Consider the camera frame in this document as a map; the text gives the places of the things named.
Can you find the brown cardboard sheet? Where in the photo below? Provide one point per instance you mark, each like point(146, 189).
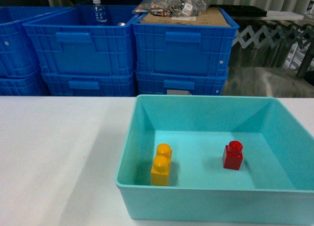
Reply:
point(186, 19)

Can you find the blue crate lower middle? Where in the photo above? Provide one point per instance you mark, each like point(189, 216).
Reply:
point(90, 85)

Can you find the blue crate upper right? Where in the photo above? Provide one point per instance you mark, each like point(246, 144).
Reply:
point(200, 47)

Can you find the blue crate lower left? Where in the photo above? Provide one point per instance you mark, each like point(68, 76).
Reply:
point(32, 85)

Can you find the clear bag of parts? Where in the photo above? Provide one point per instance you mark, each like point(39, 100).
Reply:
point(172, 8)

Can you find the light teal plastic box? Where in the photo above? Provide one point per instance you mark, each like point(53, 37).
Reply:
point(274, 185)

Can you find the blue crate upper left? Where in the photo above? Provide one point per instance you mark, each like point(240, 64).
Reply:
point(18, 58)

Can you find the expandable roller conveyor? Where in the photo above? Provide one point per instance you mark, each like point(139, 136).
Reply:
point(274, 36)

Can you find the black tray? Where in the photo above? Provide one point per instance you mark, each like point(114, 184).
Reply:
point(244, 10)

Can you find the blue crate lower right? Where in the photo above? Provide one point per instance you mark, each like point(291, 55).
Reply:
point(159, 84)

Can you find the yellow two-stud toy block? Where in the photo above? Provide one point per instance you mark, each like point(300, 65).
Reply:
point(160, 171)

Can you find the blue crate upper middle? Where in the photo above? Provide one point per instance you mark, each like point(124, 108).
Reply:
point(69, 42)

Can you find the red toy block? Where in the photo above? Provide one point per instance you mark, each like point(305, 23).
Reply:
point(233, 156)

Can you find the blue crate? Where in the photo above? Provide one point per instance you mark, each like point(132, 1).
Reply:
point(18, 58)
point(69, 42)
point(90, 85)
point(32, 85)
point(159, 84)
point(200, 47)

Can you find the clear plastic water bottle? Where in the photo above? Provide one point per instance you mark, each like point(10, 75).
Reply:
point(99, 13)

